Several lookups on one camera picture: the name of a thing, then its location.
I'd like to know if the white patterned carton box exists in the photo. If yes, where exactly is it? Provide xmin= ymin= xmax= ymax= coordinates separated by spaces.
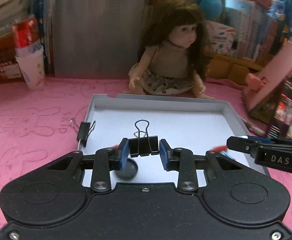
xmin=206 ymin=21 xmax=236 ymax=56

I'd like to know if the red plastic crate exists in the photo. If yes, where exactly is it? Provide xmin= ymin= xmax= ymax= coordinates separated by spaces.
xmin=0 ymin=33 xmax=24 ymax=84

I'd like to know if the black smartphone lit screen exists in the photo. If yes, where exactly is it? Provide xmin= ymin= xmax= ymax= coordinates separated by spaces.
xmin=267 ymin=79 xmax=292 ymax=138

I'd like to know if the row of upright books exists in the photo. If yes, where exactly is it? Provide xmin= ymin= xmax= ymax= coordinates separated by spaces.
xmin=223 ymin=0 xmax=282 ymax=66

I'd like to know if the black round cap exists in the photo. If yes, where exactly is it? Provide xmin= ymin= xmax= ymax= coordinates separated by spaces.
xmin=115 ymin=159 xmax=138 ymax=181

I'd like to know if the white marker pen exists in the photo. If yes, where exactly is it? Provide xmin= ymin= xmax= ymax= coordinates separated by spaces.
xmin=241 ymin=118 xmax=265 ymax=137

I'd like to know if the black binder clip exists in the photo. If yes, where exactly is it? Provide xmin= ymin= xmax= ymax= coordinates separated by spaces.
xmin=129 ymin=119 xmax=159 ymax=158
xmin=70 ymin=118 xmax=96 ymax=147

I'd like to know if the blue plush toy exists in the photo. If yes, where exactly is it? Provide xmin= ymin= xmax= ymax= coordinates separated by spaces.
xmin=199 ymin=0 xmax=223 ymax=21

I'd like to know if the black binder clip on tray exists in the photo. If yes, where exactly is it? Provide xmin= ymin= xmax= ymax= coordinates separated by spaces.
xmin=70 ymin=118 xmax=96 ymax=147

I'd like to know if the red pen cap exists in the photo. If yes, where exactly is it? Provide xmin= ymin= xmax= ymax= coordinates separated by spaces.
xmin=211 ymin=145 xmax=228 ymax=153

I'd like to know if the white paper cup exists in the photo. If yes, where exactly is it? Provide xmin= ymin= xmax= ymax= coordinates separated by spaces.
xmin=15 ymin=47 xmax=45 ymax=90

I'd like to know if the red soda can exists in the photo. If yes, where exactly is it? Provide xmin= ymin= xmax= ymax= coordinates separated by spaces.
xmin=12 ymin=15 xmax=41 ymax=57

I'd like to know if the brown-haired baby doll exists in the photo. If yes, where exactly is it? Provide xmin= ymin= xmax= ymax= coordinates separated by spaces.
xmin=127 ymin=2 xmax=210 ymax=99

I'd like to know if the white cardboard box tray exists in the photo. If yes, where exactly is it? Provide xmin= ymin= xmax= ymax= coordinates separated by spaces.
xmin=81 ymin=93 xmax=270 ymax=188

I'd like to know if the yellow cardboard box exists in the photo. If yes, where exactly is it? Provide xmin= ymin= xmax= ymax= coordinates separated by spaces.
xmin=206 ymin=53 xmax=263 ymax=86

